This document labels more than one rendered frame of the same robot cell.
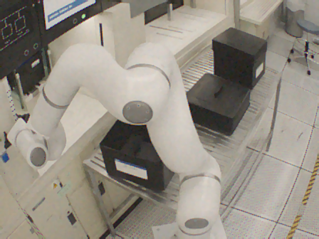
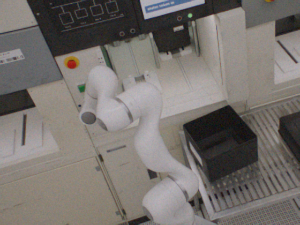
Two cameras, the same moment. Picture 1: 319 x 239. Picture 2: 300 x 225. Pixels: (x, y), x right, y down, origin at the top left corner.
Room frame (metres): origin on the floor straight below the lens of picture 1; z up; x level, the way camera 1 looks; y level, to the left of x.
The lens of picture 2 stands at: (0.04, -0.85, 2.35)
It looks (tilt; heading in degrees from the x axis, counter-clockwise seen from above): 41 degrees down; 47
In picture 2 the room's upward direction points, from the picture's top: 12 degrees counter-clockwise
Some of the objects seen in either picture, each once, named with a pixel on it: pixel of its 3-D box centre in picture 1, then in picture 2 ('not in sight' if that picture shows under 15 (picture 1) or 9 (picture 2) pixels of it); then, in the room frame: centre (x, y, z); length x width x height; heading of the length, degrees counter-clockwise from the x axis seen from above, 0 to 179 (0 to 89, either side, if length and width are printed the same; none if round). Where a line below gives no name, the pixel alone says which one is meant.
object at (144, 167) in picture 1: (145, 147); (219, 142); (1.08, 0.06, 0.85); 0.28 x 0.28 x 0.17; 64
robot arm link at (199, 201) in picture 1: (197, 212); (168, 207); (0.56, -0.09, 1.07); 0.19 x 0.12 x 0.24; 171
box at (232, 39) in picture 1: (241, 56); not in sight; (1.76, -0.52, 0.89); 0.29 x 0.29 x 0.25; 51
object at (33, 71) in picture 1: (23, 66); (167, 24); (1.58, 0.80, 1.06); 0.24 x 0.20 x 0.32; 144
